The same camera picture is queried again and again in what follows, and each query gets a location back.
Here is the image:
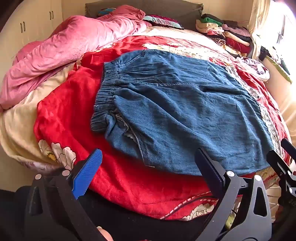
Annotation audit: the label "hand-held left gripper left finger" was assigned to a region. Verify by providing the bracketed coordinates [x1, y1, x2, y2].
[24, 148, 109, 241]

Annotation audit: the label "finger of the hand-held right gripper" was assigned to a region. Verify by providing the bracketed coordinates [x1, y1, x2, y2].
[280, 138, 296, 161]
[266, 150, 296, 200]

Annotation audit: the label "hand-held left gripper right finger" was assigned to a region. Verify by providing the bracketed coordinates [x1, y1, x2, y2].
[195, 148, 272, 241]

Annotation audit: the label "blue denim pants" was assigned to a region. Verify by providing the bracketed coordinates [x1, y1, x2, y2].
[90, 49, 284, 176]

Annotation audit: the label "red floral blanket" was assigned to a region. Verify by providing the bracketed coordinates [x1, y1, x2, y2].
[33, 25, 292, 220]

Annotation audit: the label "dark cloth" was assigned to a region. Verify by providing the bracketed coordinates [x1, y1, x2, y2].
[85, 192, 223, 241]

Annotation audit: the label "green cloth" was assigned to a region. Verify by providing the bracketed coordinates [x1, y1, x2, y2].
[265, 55, 293, 84]

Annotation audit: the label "cream blanket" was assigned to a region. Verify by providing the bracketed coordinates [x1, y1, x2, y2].
[0, 62, 82, 168]

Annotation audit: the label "white lilac garment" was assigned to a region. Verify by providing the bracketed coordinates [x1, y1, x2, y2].
[236, 56, 270, 82]

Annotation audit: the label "pile of folded clothes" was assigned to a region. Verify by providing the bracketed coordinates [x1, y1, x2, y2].
[195, 13, 254, 57]

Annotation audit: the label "pink quilt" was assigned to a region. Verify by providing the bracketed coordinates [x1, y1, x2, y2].
[0, 5, 152, 111]

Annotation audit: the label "cream curtain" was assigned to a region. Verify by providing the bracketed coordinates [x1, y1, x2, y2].
[247, 0, 279, 59]

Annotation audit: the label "dark red patterned pillow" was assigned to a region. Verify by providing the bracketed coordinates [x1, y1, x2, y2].
[143, 14, 185, 30]

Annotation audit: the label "teal patterned pillow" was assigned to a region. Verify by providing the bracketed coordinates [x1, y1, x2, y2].
[97, 8, 117, 17]

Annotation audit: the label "cream wardrobe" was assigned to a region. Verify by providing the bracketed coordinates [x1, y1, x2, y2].
[0, 0, 64, 59]

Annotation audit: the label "grey headboard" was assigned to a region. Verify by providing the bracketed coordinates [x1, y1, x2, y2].
[84, 0, 204, 31]

